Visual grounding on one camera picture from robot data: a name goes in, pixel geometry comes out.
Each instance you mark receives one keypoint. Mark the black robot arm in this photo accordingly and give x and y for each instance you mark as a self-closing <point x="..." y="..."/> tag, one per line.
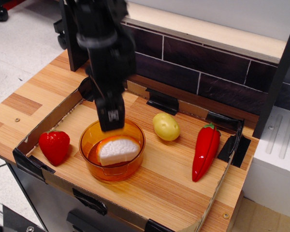
<point x="98" y="12"/>

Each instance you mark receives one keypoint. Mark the white ribbed appliance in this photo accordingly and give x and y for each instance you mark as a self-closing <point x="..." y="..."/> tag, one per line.
<point x="268" y="179"/>

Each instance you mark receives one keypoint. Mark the black caster wheel far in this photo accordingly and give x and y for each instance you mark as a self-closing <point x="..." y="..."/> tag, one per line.
<point x="3" y="11"/>

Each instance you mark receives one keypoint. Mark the black left shelf post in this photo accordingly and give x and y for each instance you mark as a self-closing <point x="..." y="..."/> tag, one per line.
<point x="77" y="55"/>

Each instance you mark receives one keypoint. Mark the transparent orange plastic pot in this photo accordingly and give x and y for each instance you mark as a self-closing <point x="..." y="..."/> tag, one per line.
<point x="89" y="140"/>

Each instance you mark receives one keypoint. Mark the dark brick pattern backsplash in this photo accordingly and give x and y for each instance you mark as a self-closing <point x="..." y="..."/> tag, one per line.
<point x="229" y="78"/>

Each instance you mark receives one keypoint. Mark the black caster wheel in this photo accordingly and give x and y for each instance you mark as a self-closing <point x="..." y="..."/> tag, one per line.
<point x="59" y="29"/>
<point x="3" y="11"/>

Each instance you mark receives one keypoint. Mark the black metal frame bottom left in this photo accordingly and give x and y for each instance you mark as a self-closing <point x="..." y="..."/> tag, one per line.
<point x="10" y="221"/>

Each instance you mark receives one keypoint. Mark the red toy chili pepper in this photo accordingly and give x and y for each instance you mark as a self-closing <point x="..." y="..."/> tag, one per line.
<point x="205" y="150"/>

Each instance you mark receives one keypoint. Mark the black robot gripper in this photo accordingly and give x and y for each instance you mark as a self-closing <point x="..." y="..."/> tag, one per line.
<point x="111" y="51"/>

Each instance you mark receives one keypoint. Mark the light wooden shelf board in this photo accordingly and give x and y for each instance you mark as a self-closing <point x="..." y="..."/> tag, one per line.
<point x="209" y="22"/>

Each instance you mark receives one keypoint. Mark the black shelf post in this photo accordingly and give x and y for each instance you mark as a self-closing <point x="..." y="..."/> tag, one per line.
<point x="274" y="90"/>
<point x="77" y="55"/>

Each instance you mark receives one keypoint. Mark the red toy strawberry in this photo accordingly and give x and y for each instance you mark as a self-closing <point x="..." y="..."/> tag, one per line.
<point x="54" y="145"/>

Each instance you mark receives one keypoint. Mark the white orange toy sushi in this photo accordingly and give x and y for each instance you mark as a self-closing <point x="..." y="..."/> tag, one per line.
<point x="117" y="149"/>

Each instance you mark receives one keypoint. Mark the black right shelf post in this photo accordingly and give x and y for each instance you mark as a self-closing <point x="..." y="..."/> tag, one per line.
<point x="274" y="90"/>

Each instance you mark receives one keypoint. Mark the yellow toy potato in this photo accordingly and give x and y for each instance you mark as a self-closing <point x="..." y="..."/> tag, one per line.
<point x="166" y="127"/>

